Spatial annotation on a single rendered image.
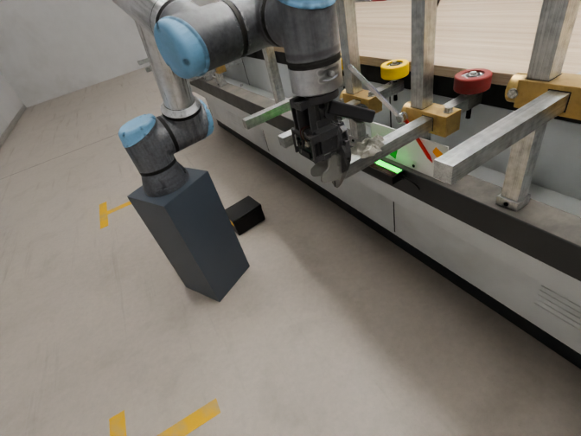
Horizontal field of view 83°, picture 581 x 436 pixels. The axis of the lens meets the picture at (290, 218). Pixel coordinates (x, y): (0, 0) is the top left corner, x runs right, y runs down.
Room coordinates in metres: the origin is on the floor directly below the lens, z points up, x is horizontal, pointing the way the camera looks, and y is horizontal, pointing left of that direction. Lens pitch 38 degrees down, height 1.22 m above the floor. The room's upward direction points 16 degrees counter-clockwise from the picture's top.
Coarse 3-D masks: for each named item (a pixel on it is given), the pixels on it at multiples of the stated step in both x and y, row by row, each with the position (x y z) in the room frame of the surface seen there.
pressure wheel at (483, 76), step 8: (464, 72) 0.77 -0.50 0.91; (472, 72) 0.74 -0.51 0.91; (480, 72) 0.75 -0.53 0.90; (488, 72) 0.73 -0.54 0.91; (456, 80) 0.74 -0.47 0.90; (464, 80) 0.72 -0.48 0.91; (472, 80) 0.71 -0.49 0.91; (480, 80) 0.70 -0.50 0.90; (488, 80) 0.71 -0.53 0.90; (456, 88) 0.74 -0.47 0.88; (464, 88) 0.72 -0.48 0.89; (472, 88) 0.71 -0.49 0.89; (480, 88) 0.70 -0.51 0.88; (488, 88) 0.71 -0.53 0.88
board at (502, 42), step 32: (448, 0) 1.63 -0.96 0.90; (480, 0) 1.46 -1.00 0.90; (512, 0) 1.32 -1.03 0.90; (384, 32) 1.39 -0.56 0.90; (448, 32) 1.15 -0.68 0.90; (480, 32) 1.05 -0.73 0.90; (512, 32) 0.97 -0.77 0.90; (576, 32) 0.83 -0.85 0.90; (448, 64) 0.87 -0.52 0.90; (480, 64) 0.80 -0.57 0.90; (512, 64) 0.75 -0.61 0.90; (576, 64) 0.65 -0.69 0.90
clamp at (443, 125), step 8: (408, 104) 0.76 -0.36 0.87; (432, 104) 0.72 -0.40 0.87; (408, 112) 0.74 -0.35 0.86; (416, 112) 0.72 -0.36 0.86; (424, 112) 0.70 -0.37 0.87; (432, 112) 0.68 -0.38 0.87; (440, 112) 0.67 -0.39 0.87; (456, 112) 0.65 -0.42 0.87; (408, 120) 0.74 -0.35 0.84; (440, 120) 0.66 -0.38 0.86; (448, 120) 0.64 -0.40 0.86; (456, 120) 0.66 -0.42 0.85; (432, 128) 0.67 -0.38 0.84; (440, 128) 0.65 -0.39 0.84; (448, 128) 0.65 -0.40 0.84; (456, 128) 0.66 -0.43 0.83; (440, 136) 0.65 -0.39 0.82
